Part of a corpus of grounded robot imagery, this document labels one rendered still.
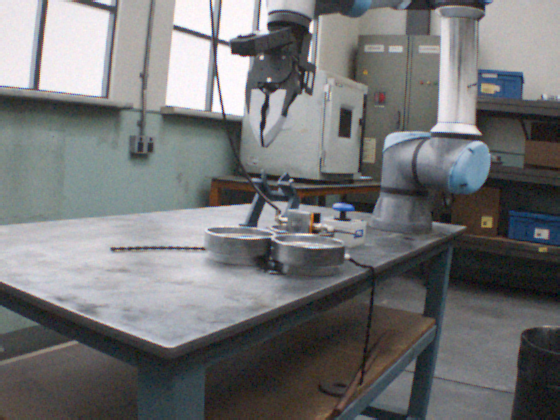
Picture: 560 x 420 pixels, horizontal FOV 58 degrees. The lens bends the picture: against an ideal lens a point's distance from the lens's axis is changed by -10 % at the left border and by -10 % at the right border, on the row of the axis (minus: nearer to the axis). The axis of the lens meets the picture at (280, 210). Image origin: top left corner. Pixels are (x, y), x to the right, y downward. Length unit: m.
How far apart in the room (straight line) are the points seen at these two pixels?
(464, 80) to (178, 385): 0.91
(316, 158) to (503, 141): 2.12
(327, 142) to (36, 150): 1.57
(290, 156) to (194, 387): 2.70
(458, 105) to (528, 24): 3.73
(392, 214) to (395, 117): 3.49
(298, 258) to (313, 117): 2.42
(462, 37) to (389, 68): 3.60
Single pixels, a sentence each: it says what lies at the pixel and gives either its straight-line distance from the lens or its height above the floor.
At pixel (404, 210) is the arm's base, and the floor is 0.85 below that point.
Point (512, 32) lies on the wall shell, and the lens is 4.91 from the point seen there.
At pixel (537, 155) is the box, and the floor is 1.10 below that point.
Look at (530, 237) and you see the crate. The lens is 4.26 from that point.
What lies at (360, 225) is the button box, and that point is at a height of 0.84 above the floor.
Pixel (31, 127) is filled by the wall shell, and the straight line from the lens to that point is 2.43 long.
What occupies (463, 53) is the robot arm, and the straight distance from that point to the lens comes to 1.23.
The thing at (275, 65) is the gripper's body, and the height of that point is 1.09.
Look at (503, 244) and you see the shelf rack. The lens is 4.18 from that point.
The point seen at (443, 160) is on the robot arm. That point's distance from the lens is 1.20.
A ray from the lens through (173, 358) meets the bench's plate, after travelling 0.47.
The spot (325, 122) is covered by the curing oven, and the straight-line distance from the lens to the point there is 3.10.
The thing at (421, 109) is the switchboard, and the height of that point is 1.40.
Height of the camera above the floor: 0.97
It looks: 6 degrees down
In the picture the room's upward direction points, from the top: 4 degrees clockwise
